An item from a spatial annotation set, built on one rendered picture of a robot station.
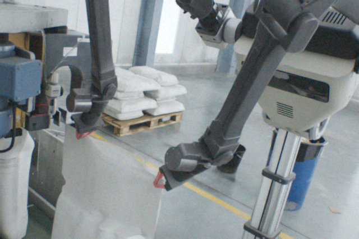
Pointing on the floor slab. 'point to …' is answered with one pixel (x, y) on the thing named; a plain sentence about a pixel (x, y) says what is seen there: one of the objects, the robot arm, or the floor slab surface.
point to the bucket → (230, 168)
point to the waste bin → (301, 169)
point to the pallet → (150, 121)
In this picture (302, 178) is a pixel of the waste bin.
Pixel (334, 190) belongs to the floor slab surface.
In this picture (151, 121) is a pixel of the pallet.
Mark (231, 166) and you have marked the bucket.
